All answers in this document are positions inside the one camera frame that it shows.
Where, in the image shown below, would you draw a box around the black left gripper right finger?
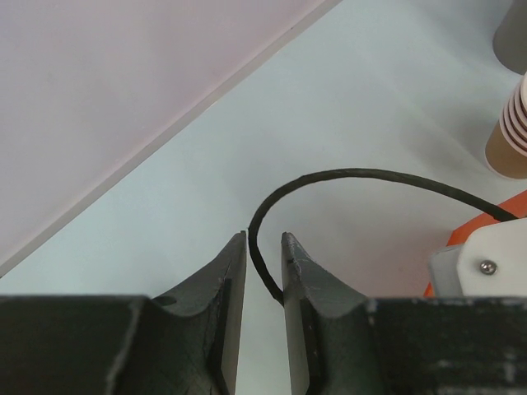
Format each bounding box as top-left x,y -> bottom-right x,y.
281,233 -> 526,394

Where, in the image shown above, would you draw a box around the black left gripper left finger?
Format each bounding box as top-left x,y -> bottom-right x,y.
1,232 -> 246,394

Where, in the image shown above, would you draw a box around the orange paper bag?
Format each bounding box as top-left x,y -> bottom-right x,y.
248,168 -> 519,305

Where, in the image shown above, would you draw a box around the stacked brown paper cups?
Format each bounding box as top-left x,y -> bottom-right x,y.
484,75 -> 526,179

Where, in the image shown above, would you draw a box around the grey straw holder tube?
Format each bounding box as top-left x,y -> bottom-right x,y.
492,0 -> 527,75

